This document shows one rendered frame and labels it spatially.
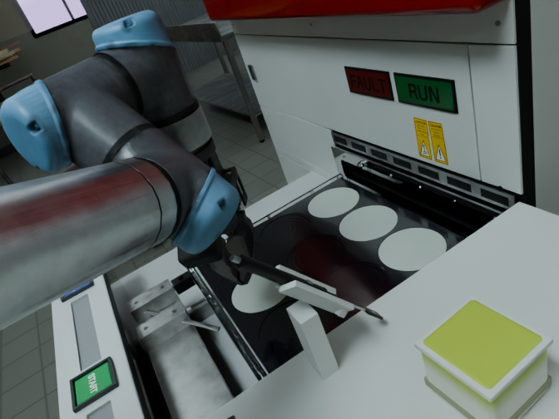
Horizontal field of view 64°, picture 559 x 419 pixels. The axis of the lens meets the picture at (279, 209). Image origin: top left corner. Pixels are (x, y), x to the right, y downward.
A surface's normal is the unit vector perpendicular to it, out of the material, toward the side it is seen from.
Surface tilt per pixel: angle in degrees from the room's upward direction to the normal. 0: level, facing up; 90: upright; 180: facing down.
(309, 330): 90
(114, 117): 42
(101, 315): 0
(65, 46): 90
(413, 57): 90
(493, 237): 0
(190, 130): 90
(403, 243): 0
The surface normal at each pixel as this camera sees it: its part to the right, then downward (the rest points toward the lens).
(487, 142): -0.84, 0.48
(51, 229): 0.86, -0.32
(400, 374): -0.31, -0.81
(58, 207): 0.69, -0.59
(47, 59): 0.50, 0.31
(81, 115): -0.03, -0.18
